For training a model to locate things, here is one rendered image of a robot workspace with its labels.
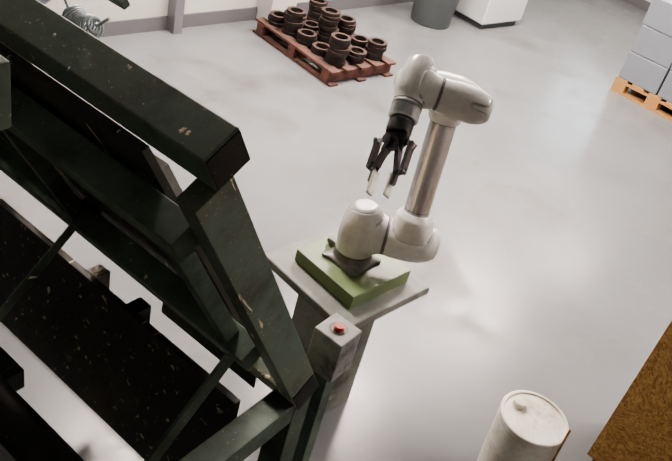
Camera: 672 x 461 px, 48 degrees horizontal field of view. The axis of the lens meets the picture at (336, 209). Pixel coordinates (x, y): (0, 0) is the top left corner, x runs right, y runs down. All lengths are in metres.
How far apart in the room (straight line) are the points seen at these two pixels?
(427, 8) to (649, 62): 2.26
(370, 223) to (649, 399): 1.43
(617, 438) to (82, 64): 2.83
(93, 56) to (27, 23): 0.21
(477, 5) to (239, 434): 6.88
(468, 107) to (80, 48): 1.08
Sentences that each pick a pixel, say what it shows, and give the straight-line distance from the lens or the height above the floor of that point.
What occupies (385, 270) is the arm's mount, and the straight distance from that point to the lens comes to 3.10.
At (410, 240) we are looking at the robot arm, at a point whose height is 1.03.
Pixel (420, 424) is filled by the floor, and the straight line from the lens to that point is 3.70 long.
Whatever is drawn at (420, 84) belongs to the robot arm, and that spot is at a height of 1.82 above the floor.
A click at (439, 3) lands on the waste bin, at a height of 0.29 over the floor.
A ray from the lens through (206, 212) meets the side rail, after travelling 1.51.
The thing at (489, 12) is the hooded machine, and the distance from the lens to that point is 8.67.
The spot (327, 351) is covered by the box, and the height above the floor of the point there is 0.87.
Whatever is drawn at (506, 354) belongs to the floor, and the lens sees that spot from 4.25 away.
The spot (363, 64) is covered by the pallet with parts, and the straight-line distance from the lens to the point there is 6.63.
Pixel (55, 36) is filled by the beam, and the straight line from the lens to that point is 1.77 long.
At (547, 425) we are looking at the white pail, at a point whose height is 0.36.
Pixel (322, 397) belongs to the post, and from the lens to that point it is 2.79.
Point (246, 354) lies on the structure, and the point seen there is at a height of 1.13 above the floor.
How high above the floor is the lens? 2.67
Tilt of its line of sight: 33 degrees down
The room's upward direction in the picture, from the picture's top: 15 degrees clockwise
